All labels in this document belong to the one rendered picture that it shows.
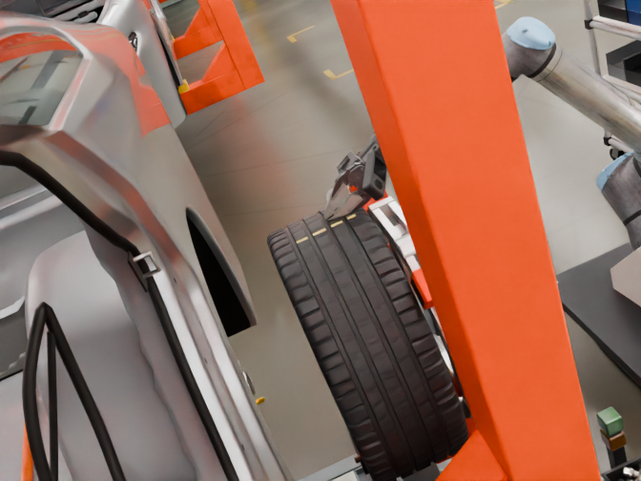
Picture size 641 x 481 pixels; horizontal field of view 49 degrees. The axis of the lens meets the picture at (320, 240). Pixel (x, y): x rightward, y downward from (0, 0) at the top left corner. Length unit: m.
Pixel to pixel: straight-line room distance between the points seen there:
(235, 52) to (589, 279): 3.26
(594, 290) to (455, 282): 1.57
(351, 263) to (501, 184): 0.54
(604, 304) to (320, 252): 1.26
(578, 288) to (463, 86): 1.74
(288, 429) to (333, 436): 0.21
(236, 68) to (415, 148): 4.28
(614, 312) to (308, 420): 1.22
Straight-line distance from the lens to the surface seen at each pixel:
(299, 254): 1.51
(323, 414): 2.87
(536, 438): 1.29
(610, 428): 1.68
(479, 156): 0.96
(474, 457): 1.41
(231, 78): 5.17
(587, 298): 2.54
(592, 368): 2.72
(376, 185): 1.46
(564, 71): 2.08
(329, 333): 1.40
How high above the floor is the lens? 1.91
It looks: 29 degrees down
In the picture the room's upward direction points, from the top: 23 degrees counter-clockwise
